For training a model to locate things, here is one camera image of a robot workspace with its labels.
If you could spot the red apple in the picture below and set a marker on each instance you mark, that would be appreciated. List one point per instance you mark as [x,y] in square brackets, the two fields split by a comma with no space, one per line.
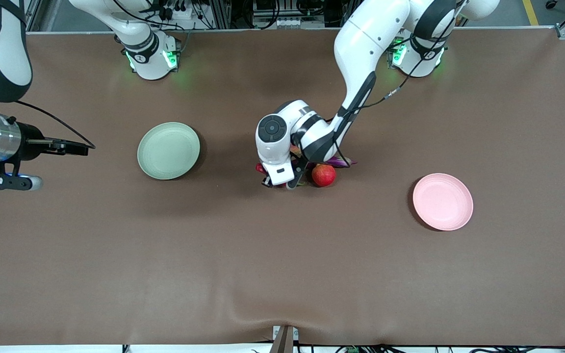
[323,175]

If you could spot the white power strip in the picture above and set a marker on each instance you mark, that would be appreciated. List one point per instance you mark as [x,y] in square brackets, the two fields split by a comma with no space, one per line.
[290,22]

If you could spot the pink yellow peach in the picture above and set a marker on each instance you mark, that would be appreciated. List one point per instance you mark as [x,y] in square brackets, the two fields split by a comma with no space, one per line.
[296,151]

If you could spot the grey metal post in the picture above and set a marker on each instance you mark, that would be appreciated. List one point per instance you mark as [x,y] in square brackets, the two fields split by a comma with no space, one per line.
[284,339]

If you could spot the pink round plate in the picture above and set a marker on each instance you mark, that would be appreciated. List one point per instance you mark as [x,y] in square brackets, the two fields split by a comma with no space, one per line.
[443,201]

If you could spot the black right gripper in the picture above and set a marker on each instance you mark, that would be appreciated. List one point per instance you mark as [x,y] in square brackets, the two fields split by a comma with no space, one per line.
[31,141]

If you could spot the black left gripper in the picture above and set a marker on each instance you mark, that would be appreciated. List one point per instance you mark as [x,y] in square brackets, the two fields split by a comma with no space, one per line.
[264,182]

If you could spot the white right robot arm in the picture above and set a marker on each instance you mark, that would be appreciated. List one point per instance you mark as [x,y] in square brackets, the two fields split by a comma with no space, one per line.
[152,66]

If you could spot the brown table mat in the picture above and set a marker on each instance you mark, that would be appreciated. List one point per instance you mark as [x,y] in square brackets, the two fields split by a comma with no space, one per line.
[282,269]

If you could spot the red chili pepper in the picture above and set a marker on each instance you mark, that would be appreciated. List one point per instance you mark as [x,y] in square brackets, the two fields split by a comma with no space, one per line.
[260,168]

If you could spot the green round plate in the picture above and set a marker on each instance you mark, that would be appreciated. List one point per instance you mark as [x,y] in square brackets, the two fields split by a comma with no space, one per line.
[168,150]

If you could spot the purple eggplant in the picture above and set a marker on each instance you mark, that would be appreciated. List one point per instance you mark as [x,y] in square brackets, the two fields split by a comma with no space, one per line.
[344,162]

